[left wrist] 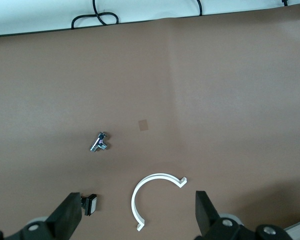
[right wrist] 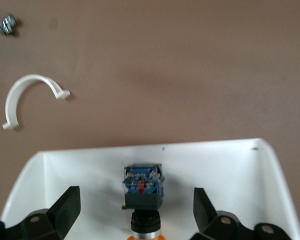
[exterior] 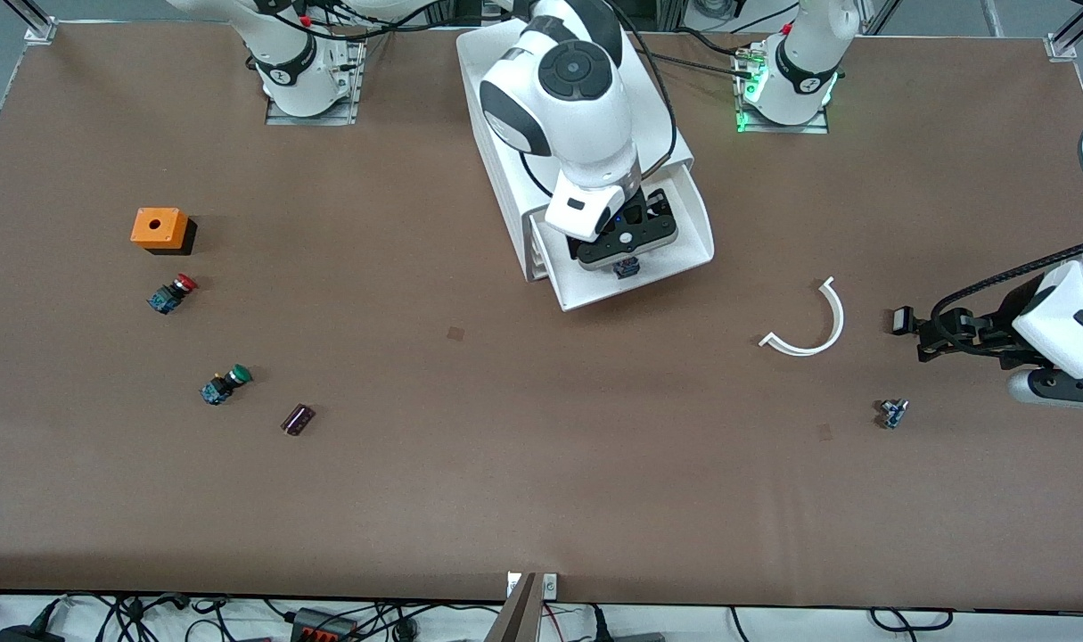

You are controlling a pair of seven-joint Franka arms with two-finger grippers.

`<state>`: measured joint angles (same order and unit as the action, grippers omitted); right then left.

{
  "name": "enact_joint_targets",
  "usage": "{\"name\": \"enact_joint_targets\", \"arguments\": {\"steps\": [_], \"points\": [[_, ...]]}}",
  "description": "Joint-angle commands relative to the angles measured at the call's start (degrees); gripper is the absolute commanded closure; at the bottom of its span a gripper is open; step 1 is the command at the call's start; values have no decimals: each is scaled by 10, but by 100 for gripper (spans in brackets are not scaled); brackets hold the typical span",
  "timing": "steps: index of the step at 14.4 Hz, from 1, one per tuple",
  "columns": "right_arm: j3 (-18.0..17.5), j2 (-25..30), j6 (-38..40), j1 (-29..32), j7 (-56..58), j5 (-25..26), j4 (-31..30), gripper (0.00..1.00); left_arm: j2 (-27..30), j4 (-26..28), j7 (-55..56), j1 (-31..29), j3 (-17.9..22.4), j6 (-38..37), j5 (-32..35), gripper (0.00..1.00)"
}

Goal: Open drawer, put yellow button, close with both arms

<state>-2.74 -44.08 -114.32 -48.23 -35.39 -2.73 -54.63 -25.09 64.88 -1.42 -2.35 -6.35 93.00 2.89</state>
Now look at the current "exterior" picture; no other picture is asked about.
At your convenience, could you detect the green push button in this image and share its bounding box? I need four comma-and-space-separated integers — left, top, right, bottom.
200, 364, 253, 407

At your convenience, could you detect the red push button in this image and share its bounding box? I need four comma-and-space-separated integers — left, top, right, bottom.
146, 274, 199, 315

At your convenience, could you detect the white curved plastic strip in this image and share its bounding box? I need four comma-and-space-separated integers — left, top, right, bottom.
759, 276, 845, 358

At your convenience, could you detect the grey metal beam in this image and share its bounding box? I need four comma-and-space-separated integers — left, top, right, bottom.
485, 572, 542, 642

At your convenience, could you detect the orange box with hole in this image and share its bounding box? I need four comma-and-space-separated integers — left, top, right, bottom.
130, 208, 198, 257

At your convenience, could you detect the black orange power strip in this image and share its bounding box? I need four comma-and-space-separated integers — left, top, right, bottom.
290, 607, 360, 642

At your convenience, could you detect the black base supply cable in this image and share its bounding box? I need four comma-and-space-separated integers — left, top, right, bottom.
648, 46, 758, 81

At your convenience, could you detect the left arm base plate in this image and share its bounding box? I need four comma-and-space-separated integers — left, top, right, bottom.
735, 40, 832, 135

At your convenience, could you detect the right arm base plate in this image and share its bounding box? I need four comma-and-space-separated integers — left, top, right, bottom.
265, 36, 365, 127

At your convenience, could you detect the black looped floor cable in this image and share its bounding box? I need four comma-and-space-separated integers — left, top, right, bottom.
869, 608, 954, 634

